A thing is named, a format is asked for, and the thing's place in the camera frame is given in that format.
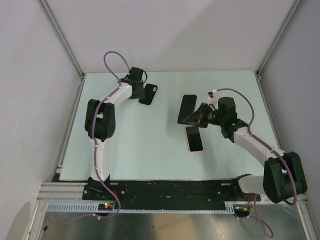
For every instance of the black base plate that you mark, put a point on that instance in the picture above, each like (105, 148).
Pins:
(226, 186)

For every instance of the left aluminium frame post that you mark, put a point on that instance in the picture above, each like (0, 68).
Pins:
(50, 16)

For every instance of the black phone case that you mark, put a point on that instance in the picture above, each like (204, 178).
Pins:
(149, 94)

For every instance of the controller board with wires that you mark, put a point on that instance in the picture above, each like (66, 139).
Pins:
(243, 212)
(108, 206)

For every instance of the left controller board with wires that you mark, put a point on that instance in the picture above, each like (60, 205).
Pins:
(108, 206)

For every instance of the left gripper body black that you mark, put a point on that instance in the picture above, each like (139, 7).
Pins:
(140, 93)

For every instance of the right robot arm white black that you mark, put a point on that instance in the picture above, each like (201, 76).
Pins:
(283, 175)

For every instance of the right controller board with wires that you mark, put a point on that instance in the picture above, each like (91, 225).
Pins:
(243, 212)

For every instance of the right aluminium frame post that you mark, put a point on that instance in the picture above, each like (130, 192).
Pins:
(279, 36)

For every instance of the purple phone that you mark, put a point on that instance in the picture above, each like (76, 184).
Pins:
(187, 107)

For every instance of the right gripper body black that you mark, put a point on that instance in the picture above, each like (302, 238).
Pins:
(214, 117)

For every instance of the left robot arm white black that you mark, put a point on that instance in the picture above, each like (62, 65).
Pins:
(100, 122)

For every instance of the white slotted cable duct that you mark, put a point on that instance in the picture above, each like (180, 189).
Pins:
(60, 207)

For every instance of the aluminium frame post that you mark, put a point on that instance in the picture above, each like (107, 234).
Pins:
(50, 16)
(279, 36)

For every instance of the pink phone case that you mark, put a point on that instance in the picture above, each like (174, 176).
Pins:
(194, 138)

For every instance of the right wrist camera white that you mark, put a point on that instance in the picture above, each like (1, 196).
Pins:
(212, 97)

